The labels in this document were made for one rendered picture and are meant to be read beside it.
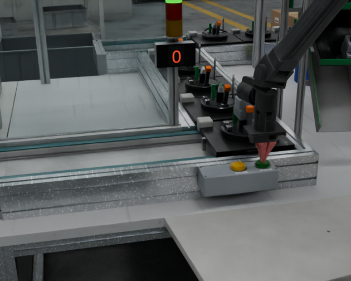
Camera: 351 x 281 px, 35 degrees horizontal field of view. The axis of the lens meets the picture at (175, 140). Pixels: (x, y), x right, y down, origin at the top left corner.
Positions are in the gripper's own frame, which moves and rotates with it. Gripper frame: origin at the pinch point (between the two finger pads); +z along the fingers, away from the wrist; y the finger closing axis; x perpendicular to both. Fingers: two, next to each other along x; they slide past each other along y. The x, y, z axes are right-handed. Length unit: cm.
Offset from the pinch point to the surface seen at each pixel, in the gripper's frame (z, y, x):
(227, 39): 1, -35, -149
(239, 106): -8.4, 0.6, -19.9
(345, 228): 11.9, -15.8, 19.7
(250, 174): 2.5, 4.3, 3.2
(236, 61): 10, -37, -139
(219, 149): 1.1, 8.9, -11.7
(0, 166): 7, 72, -26
